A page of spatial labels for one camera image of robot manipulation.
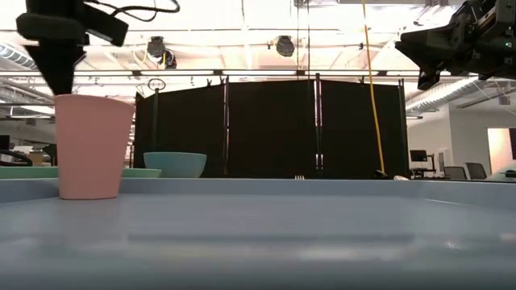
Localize black ceiling spotlight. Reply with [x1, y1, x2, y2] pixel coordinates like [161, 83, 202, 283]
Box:
[145, 35, 178, 70]
[275, 35, 297, 58]

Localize grey office chair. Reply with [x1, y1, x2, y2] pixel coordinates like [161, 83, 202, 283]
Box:
[443, 165, 468, 180]
[464, 161, 489, 180]

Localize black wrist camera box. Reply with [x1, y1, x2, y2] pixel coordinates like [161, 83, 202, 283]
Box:
[82, 2, 130, 48]

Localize black camera cable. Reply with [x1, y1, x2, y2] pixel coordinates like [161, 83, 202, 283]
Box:
[83, 0, 181, 23]

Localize white ceiling duct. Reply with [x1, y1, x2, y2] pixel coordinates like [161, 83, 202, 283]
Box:
[405, 77, 481, 114]
[0, 42, 40, 70]

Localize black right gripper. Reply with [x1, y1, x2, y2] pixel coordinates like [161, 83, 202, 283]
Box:
[394, 0, 516, 92]

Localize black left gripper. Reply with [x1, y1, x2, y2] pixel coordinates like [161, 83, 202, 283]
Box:
[15, 0, 90, 97]

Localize black computer monitor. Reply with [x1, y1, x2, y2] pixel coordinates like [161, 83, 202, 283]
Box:
[409, 149, 429, 164]

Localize light blue plastic tray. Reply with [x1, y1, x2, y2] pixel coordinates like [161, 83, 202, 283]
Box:
[0, 177, 516, 290]

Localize teal blue bowl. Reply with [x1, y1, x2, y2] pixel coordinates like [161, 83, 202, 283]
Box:
[143, 151, 208, 179]

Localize pink plastic cup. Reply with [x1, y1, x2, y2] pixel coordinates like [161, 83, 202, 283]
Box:
[53, 93, 136, 201]

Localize yellow hanging cable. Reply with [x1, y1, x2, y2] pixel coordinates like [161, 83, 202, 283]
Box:
[360, 0, 387, 174]

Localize black folding partition screen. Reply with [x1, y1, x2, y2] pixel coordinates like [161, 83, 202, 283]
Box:
[133, 73, 410, 180]

